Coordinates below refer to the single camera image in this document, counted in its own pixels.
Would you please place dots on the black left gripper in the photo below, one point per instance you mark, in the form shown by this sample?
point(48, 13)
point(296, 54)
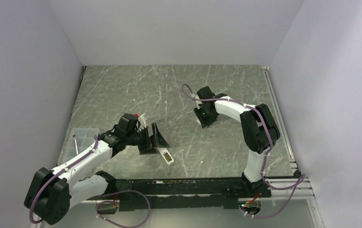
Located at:
point(151, 142)

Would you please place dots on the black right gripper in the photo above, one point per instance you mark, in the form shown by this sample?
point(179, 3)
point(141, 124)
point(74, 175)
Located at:
point(204, 122)

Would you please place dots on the white remote control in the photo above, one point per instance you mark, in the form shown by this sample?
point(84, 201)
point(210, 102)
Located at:
point(164, 150)

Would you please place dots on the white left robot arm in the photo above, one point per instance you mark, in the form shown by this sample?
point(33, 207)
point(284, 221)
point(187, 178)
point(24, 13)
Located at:
point(53, 192)

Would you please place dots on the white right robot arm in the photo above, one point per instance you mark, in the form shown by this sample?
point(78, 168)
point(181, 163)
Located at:
point(259, 128)

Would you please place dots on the clear plastic storage box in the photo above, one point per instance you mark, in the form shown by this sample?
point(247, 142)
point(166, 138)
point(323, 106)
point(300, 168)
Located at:
point(85, 138)

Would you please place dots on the silver wrench in box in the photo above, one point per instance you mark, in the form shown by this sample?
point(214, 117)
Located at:
point(75, 144)

